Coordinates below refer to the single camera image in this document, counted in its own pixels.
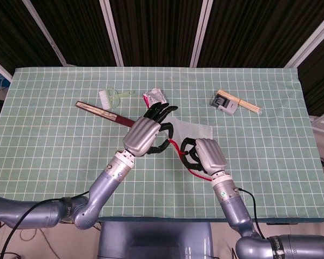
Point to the small green hand brush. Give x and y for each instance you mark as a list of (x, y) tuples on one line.
[(112, 99)]

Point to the bundle of wooden sticks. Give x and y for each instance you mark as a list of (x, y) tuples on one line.
[(249, 105)]

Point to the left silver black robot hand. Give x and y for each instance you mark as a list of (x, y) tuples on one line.
[(140, 135)]

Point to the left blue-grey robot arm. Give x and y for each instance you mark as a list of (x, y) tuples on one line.
[(102, 189)]

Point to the blue-grey robot torso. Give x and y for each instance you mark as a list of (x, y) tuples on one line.
[(151, 240)]

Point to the grey black stamp device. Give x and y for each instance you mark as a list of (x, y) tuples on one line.
[(228, 105)]

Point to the crumpled pink white spout pouch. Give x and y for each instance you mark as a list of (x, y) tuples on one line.
[(152, 97)]

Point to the green white checked tablecloth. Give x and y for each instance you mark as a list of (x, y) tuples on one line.
[(259, 162)]

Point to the dark red folded fan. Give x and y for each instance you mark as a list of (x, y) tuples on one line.
[(97, 110)]

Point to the white partition post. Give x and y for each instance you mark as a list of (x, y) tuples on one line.
[(44, 32), (310, 40), (112, 32), (201, 32)]

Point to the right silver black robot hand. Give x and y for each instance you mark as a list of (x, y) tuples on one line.
[(210, 155)]

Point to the clear zip pouch red slider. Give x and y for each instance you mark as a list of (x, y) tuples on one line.
[(194, 129)]

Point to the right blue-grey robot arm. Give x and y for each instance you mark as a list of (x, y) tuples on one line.
[(235, 207)]

